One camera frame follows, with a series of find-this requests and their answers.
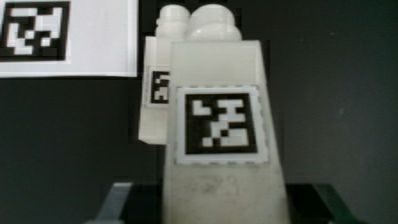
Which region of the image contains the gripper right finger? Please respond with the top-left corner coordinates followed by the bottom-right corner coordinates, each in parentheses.
top-left (285, 184), bottom-right (358, 224)

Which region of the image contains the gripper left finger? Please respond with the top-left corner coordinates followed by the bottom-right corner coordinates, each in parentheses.
top-left (86, 182), bottom-right (161, 224)

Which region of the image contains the white leg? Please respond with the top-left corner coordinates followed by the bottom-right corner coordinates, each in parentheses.
top-left (163, 4), bottom-right (289, 224)
top-left (138, 4), bottom-right (190, 145)

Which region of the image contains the white marker sheet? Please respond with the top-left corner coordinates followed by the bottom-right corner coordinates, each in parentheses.
top-left (0, 0), bottom-right (138, 78)

